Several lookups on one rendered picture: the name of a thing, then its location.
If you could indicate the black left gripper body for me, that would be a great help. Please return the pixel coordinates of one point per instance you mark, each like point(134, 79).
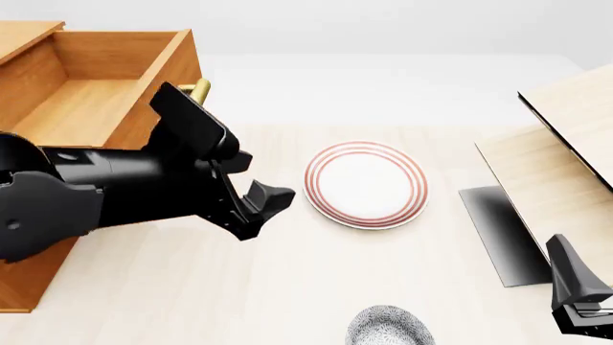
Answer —
point(232, 208)

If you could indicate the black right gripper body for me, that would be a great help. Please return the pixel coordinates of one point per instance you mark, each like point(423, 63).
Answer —
point(589, 320)

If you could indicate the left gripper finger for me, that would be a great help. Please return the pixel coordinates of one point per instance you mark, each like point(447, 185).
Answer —
point(270, 201)
point(241, 162)

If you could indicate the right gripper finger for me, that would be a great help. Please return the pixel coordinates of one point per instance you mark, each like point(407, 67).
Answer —
point(570, 276)

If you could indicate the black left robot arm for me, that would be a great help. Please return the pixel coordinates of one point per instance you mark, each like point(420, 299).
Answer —
point(120, 187)

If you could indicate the wooden cabinet drawer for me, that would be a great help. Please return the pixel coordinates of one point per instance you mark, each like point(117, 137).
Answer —
point(81, 108)

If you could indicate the grey patterned bowl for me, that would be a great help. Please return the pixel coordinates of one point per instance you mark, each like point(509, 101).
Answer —
point(388, 327)

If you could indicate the wooden cabinet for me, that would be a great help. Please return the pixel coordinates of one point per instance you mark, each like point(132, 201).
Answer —
point(19, 287)

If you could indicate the white plate with red rings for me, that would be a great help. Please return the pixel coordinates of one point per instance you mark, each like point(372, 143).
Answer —
point(366, 185)

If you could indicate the pale wooden panel structure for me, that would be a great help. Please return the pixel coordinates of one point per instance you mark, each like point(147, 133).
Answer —
point(551, 172)

